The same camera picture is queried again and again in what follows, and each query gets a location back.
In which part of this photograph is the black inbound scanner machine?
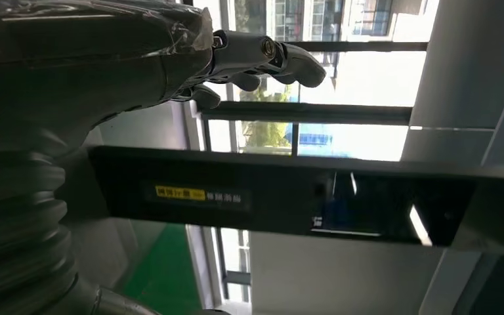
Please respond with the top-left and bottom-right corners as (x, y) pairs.
(56, 145), (504, 255)

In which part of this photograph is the black yellow label sticker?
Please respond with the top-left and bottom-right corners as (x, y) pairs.
(145, 180), (253, 213)

